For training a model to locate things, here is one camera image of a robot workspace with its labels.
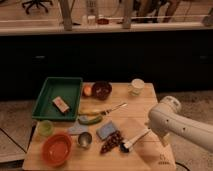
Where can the white dish brush black bristles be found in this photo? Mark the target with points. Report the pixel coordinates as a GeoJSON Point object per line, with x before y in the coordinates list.
{"type": "Point", "coordinates": [127, 145]}

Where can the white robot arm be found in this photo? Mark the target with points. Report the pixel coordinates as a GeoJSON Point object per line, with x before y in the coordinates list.
{"type": "Point", "coordinates": [164, 118]}

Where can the dark maroon bowl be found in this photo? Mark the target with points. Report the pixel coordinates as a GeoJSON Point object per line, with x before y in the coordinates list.
{"type": "Point", "coordinates": [101, 90]}

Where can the red plastic bowl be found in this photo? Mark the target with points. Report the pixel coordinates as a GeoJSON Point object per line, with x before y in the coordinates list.
{"type": "Point", "coordinates": [56, 149]}

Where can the small orange fruit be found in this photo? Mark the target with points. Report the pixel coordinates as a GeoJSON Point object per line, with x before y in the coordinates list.
{"type": "Point", "coordinates": [87, 90]}

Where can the white ceramic mug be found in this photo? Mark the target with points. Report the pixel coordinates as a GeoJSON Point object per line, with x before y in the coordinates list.
{"type": "Point", "coordinates": [136, 86]}

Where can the green plastic tray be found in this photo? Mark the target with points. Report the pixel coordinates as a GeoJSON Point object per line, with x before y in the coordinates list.
{"type": "Point", "coordinates": [68, 88]}

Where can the green cucumber toy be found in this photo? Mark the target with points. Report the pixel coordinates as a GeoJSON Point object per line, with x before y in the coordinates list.
{"type": "Point", "coordinates": [85, 121]}

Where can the small wooden block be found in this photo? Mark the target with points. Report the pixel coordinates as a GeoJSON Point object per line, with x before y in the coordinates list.
{"type": "Point", "coordinates": [60, 104]}

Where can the grey blue cloth piece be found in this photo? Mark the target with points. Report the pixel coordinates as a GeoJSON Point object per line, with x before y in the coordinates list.
{"type": "Point", "coordinates": [77, 128]}

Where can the dark red grape bunch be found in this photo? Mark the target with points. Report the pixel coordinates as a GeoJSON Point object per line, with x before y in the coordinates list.
{"type": "Point", "coordinates": [112, 141]}

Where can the small metal cup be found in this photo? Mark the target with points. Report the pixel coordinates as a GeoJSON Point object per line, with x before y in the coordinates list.
{"type": "Point", "coordinates": [85, 140]}

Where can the red object on shelf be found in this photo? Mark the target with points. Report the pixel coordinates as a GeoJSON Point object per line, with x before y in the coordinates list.
{"type": "Point", "coordinates": [103, 21]}

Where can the light green cup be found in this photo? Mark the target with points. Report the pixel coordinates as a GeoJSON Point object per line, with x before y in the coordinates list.
{"type": "Point", "coordinates": [45, 128]}

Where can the black office chair base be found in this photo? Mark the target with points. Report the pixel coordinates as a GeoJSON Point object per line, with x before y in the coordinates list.
{"type": "Point", "coordinates": [27, 5]}

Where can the yellow handled knife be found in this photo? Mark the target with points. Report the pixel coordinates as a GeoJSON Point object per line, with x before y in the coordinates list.
{"type": "Point", "coordinates": [94, 112]}

